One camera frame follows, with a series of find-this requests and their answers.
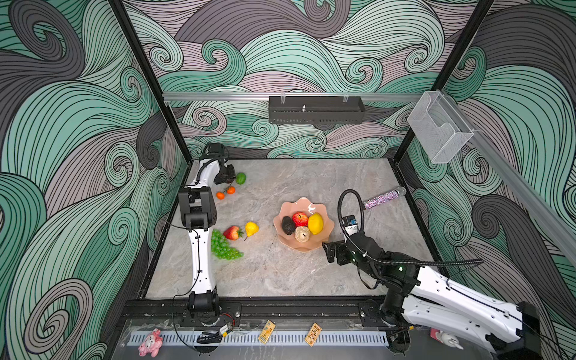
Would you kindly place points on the yellow tag left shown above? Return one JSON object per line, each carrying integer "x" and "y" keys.
{"x": 266, "y": 332}

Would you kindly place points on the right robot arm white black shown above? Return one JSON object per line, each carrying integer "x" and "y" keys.
{"x": 418, "y": 295}

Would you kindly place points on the pink plush toy left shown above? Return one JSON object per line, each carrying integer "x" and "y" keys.
{"x": 152, "y": 344}

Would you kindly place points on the yellow fake lemon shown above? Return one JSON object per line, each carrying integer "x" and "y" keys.
{"x": 315, "y": 223}

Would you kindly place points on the pink white plush toy right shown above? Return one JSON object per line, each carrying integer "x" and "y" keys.
{"x": 445, "y": 338}

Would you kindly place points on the aluminium rail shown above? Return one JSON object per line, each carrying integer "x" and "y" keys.
{"x": 509, "y": 157}
{"x": 264, "y": 96}

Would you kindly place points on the yellow tag right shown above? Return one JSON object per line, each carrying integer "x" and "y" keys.
{"x": 313, "y": 335}

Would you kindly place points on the dark fake avocado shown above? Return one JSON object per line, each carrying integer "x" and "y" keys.
{"x": 288, "y": 225}

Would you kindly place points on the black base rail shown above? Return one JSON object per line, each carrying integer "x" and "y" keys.
{"x": 367, "y": 310}

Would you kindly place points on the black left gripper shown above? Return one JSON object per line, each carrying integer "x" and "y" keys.
{"x": 230, "y": 175}

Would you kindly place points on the clear acrylic wall box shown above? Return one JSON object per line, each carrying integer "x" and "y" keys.
{"x": 440, "y": 126}

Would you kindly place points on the black wall tray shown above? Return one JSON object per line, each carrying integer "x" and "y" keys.
{"x": 318, "y": 111}

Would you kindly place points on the purple glitter tube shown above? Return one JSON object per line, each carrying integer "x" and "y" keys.
{"x": 385, "y": 197}

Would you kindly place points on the aluminium back rail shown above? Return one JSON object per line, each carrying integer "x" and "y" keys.
{"x": 264, "y": 96}

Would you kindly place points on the red fake strawberry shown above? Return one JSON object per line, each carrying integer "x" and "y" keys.
{"x": 233, "y": 233}

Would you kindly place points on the green fake grape bunch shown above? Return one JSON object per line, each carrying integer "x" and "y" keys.
{"x": 221, "y": 248}

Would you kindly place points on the small yellow fake pear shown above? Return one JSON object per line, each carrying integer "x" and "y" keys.
{"x": 251, "y": 229}

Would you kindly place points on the yellow tag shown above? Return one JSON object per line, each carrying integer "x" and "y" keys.
{"x": 266, "y": 332}
{"x": 313, "y": 335}

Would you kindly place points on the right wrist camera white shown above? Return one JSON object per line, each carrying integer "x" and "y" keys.
{"x": 351, "y": 224}

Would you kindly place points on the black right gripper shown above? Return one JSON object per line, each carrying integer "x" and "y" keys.
{"x": 341, "y": 248}

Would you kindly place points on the pink scalloped fruit bowl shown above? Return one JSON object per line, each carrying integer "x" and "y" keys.
{"x": 305, "y": 205}

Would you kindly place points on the black corner frame post right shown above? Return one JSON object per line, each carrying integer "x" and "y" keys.
{"x": 463, "y": 42}

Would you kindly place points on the green fake lime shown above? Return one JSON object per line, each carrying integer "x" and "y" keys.
{"x": 240, "y": 178}

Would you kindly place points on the black corner frame post left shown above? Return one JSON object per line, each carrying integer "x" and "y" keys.
{"x": 130, "y": 34}

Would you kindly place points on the white slotted cable duct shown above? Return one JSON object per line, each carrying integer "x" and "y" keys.
{"x": 325, "y": 338}

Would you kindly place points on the red fake apple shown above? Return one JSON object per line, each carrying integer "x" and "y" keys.
{"x": 300, "y": 219}

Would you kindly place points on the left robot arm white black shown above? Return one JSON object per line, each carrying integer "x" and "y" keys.
{"x": 199, "y": 216}

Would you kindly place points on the aluminium right rail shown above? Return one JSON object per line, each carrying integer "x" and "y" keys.
{"x": 509, "y": 157}

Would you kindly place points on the black corner frame post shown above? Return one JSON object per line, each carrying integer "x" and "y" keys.
{"x": 130, "y": 34}
{"x": 463, "y": 42}

